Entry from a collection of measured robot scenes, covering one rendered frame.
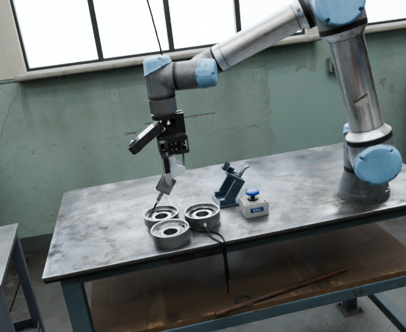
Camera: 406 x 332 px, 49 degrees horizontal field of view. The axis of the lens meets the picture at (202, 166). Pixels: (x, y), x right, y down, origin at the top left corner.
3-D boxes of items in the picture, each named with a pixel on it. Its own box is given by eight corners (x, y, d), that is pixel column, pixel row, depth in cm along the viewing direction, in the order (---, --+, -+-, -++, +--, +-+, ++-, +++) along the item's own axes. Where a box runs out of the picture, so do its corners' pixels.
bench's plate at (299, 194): (43, 285, 112) (41, 278, 112) (65, 196, 168) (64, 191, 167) (462, 199, 130) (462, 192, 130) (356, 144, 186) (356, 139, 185)
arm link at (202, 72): (217, 53, 122) (178, 58, 124) (212, 58, 112) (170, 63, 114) (220, 82, 125) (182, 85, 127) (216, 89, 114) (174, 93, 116)
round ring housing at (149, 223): (138, 227, 132) (135, 215, 131) (164, 213, 139) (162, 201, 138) (161, 236, 125) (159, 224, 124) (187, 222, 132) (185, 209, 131)
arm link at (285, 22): (338, -33, 120) (184, 53, 134) (345, -36, 110) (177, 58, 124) (355, 6, 123) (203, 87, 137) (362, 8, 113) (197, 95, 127)
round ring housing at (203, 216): (183, 218, 135) (181, 205, 133) (217, 212, 136) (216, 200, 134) (187, 234, 125) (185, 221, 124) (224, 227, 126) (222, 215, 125)
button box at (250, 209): (246, 219, 129) (245, 204, 127) (239, 209, 136) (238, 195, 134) (272, 214, 130) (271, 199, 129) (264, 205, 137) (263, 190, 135)
